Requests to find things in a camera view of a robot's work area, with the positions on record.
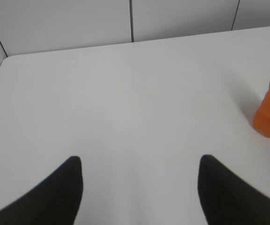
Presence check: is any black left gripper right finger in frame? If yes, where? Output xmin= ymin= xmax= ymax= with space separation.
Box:
xmin=197 ymin=155 xmax=270 ymax=225

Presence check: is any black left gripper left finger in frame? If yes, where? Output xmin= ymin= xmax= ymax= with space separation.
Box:
xmin=0 ymin=156 xmax=83 ymax=225

